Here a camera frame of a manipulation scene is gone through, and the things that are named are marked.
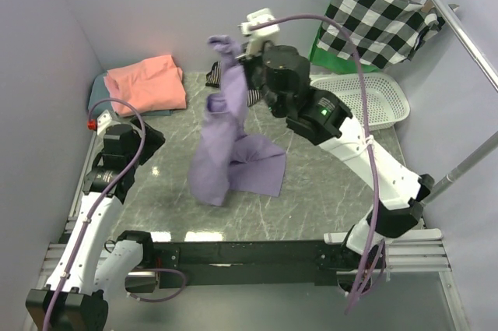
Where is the black white striped shirt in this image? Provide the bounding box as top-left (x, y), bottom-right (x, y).
top-left (205, 62), bottom-right (262, 107)

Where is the grey-blue folded t shirt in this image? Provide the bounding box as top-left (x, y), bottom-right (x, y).
top-left (88, 73), bottom-right (173, 118)

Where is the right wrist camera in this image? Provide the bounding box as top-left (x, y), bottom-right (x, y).
top-left (239, 8), bottom-right (280, 58)

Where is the green hanging cloth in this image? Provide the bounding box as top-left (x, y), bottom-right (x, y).
top-left (308, 18), bottom-right (381, 75)

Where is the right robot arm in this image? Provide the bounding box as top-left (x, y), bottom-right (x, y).
top-left (237, 42), bottom-right (434, 255)

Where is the silver metal rack pole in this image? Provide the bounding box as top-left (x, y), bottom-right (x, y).
top-left (430, 0), bottom-right (497, 91)

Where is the black white checkered cloth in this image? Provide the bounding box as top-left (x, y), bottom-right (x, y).
top-left (325, 0), bottom-right (446, 69)

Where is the black base beam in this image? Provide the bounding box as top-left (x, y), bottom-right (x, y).
top-left (142, 240), bottom-right (360, 287)

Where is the pink folded t shirt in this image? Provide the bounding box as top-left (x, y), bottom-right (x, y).
top-left (103, 55), bottom-right (187, 117)

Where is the purple t shirt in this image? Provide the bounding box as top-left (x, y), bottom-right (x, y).
top-left (188, 35), bottom-right (286, 206)

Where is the white plastic laundry basket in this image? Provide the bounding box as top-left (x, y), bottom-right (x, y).
top-left (310, 72), bottom-right (410, 131)

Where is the silver diagonal rack pole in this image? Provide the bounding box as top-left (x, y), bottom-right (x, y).
top-left (409, 132), bottom-right (497, 218)

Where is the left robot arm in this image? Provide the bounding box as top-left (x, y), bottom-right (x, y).
top-left (26, 111), bottom-right (165, 330)

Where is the aluminium rail frame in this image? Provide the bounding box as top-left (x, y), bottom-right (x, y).
top-left (21, 128), bottom-right (470, 331)

